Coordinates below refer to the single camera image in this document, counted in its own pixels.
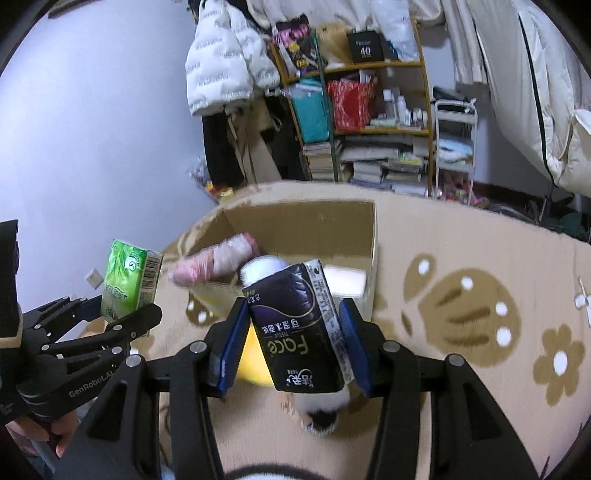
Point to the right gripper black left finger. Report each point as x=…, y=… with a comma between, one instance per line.
x=119, y=436

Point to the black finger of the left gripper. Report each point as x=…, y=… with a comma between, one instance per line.
x=51, y=321
x=117, y=334

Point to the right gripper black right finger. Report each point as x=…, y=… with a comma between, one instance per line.
x=471, y=438

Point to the green tissue pack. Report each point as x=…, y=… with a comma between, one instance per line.
x=130, y=280

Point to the pink plush roll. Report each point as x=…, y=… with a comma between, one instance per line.
x=215, y=262

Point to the yellow plush toy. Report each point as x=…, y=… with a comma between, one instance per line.
x=252, y=366

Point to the white fluffy bee plush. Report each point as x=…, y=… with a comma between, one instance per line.
x=318, y=414

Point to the black tissue pack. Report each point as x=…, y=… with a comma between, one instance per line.
x=298, y=328

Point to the doll with white hair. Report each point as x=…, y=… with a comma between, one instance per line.
x=259, y=268

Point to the left hand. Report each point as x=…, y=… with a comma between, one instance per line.
x=64, y=428

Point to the beige patterned fleece blanket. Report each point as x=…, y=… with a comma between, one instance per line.
x=507, y=296

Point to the cardboard box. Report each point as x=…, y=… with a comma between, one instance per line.
x=340, y=234

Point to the beige trench coat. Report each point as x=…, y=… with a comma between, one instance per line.
x=246, y=126

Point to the stack of books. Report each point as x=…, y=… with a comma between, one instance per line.
x=319, y=159

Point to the white puffer jacket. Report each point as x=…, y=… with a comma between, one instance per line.
x=227, y=64

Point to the teal shopping bag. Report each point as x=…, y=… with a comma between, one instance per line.
x=309, y=106

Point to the wooden bookshelf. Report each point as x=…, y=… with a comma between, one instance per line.
x=395, y=150

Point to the red shopping bag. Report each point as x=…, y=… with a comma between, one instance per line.
x=351, y=102

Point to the white utility cart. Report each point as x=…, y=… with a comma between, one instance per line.
x=456, y=129

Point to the blonde wig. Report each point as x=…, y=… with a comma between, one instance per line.
x=334, y=43

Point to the cream hanging coat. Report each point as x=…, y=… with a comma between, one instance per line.
x=539, y=90

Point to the black box marked 40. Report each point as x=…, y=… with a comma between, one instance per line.
x=365, y=46

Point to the white plastic bag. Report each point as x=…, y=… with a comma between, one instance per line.
x=393, y=19

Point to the wall power socket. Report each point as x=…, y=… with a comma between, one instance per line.
x=94, y=279

